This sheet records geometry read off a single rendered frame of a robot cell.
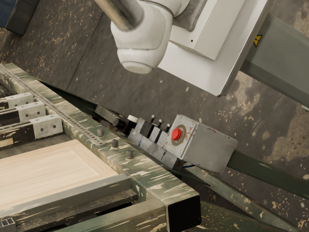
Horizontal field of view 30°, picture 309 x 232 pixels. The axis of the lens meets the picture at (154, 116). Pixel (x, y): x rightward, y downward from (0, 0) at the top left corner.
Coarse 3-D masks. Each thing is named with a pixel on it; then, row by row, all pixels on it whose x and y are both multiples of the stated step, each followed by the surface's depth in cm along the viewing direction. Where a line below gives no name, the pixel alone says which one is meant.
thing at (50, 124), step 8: (32, 120) 246; (40, 120) 245; (48, 120) 244; (56, 120) 246; (0, 128) 240; (8, 128) 239; (16, 128) 239; (24, 128) 240; (32, 128) 242; (40, 128) 244; (48, 128) 245; (56, 128) 247; (0, 136) 236; (8, 136) 238; (16, 136) 240; (24, 136) 241; (32, 136) 243; (40, 136) 245
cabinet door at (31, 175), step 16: (64, 144) 231; (80, 144) 229; (0, 160) 221; (16, 160) 220; (32, 160) 219; (48, 160) 218; (64, 160) 216; (80, 160) 215; (96, 160) 213; (0, 176) 208; (16, 176) 206; (32, 176) 205; (48, 176) 204; (64, 176) 203; (80, 176) 202; (96, 176) 200; (0, 192) 195; (16, 192) 194; (32, 192) 193; (48, 192) 191; (0, 208) 184
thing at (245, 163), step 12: (240, 156) 183; (240, 168) 184; (252, 168) 186; (264, 168) 189; (276, 168) 191; (264, 180) 190; (276, 180) 193; (288, 180) 195; (300, 180) 198; (300, 192) 200
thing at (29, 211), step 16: (112, 176) 194; (64, 192) 185; (80, 192) 184; (96, 192) 187; (112, 192) 190; (16, 208) 178; (32, 208) 178; (48, 208) 180; (64, 208) 183; (16, 224) 176
